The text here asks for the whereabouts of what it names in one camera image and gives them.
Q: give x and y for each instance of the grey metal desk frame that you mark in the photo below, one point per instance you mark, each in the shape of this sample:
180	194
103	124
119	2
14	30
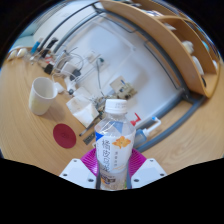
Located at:
173	126

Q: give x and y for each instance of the white tissue pack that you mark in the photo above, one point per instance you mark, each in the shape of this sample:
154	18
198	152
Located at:
82	108

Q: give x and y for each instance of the wooden shelf unit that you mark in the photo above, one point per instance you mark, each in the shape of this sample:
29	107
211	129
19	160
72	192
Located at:
180	43

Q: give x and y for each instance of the flat round red coaster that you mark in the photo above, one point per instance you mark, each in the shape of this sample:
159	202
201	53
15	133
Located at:
64	136

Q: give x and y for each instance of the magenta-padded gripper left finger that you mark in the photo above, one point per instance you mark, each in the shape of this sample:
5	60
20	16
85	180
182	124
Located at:
78	173

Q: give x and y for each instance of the small blue bottle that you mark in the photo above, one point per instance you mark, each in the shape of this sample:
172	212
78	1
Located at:
35	47

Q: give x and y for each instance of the clear plastic drink bottle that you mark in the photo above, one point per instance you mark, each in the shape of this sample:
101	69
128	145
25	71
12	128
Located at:
115	146

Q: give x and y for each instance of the white power strip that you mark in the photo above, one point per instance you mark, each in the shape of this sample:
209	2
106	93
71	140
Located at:
71	87

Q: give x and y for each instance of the cream paper cup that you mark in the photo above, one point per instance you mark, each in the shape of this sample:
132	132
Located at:
41	96

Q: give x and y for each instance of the dark ruler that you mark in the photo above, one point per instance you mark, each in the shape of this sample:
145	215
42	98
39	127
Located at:
89	137

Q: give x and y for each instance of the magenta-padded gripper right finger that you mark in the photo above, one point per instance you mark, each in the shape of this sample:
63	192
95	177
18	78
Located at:
148	171

